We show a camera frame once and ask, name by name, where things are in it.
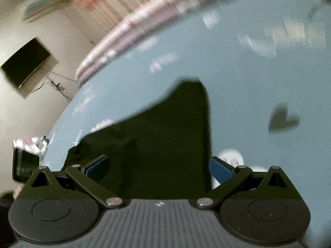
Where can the purple floral quilt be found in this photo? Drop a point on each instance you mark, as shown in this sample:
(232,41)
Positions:
(134,29)

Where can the pink floral quilt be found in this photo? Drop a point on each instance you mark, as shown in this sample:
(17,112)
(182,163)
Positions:
(144,13)

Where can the wall air conditioner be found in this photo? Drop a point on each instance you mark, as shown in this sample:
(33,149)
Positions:
(46,6)

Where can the blue floral bed sheet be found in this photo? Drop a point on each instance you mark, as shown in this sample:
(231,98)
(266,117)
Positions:
(245,82)

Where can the wall-mounted television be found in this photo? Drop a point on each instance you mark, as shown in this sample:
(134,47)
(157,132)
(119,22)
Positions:
(25,62)

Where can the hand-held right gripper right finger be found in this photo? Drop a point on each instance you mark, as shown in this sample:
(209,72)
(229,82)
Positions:
(221,171)

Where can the patterned pink curtain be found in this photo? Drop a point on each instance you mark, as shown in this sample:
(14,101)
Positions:
(111,0)

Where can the black knit sweater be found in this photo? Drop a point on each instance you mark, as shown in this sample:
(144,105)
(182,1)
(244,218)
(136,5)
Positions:
(168,147)

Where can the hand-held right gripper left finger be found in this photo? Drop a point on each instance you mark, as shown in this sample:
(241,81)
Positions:
(98,168)

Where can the person's left forearm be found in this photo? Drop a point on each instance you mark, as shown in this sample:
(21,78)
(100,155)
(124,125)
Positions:
(6,219)

